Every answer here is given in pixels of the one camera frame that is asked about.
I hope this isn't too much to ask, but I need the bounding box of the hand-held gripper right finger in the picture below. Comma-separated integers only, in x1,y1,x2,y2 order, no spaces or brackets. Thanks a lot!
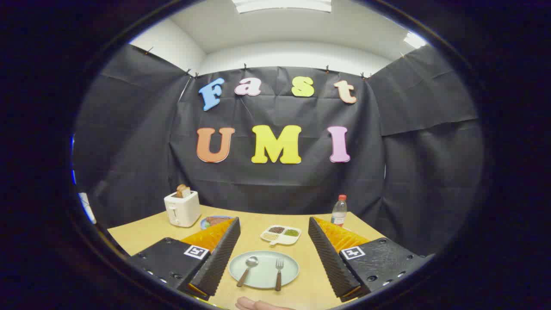
308,217,435,303

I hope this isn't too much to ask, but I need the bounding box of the pale green plate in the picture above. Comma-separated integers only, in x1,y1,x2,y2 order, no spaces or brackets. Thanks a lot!
229,251,300,289

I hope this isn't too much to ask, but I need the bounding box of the black backdrop cloth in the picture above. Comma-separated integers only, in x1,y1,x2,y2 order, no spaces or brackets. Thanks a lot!
72,43,485,259

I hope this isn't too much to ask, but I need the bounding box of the small ceiling light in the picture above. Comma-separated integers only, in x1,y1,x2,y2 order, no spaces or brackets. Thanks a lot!
403,31,427,49

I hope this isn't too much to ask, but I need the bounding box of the blue plate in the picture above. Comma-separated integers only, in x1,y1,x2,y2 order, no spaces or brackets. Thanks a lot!
200,215,233,230

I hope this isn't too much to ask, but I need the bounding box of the clear water bottle red cap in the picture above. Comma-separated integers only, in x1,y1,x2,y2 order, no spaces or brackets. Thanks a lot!
331,195,348,227

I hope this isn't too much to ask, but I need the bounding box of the white toaster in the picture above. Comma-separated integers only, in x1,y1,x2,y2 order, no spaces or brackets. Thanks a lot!
164,191,202,228

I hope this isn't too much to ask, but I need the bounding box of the spoon with wooden handle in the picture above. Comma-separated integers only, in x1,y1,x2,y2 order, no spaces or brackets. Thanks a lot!
236,256,259,288

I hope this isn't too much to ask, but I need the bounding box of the white divided dish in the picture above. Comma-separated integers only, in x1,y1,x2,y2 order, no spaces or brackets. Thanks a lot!
260,225,302,247

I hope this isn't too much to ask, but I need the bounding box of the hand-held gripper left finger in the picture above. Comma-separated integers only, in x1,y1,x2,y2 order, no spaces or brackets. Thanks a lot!
129,217,241,301

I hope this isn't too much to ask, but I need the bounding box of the white paper sheet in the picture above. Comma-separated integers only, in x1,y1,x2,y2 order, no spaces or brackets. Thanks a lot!
79,192,97,224

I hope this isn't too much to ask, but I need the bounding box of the long ceiling light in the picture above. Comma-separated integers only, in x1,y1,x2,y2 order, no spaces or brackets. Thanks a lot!
232,0,332,13

